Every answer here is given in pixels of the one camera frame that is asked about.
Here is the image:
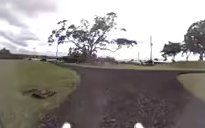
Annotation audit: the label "low bushes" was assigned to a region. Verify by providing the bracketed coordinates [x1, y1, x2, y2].
[68, 54, 119, 65]

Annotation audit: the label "large sparse-crowned tree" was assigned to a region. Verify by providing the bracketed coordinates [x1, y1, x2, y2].
[47, 12, 138, 64]

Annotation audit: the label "dark gravel asphalt path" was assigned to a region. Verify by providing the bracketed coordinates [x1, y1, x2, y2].
[38, 63, 205, 128]

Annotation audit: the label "grass strip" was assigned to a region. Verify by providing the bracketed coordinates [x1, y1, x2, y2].
[64, 60, 205, 72]

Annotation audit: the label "pole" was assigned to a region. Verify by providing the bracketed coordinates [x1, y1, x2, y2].
[149, 35, 154, 64]

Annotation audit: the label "dark flat slab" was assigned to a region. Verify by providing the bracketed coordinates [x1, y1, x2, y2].
[22, 87, 57, 100]

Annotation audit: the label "small dark tree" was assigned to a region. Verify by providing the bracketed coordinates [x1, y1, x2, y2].
[160, 41, 184, 63]

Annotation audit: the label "robot's own part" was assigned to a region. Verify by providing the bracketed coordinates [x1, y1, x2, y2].
[61, 122, 72, 128]
[133, 122, 145, 128]

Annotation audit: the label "grass field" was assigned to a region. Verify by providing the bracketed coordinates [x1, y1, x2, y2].
[0, 59, 81, 128]

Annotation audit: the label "dark clump of trees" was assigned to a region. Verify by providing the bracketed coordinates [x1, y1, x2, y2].
[0, 47, 24, 60]

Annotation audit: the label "grass patch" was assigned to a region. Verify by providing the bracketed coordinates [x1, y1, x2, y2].
[176, 72, 205, 109]

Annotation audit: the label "large dense tree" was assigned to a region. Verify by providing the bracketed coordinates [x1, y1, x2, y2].
[183, 19, 205, 62]

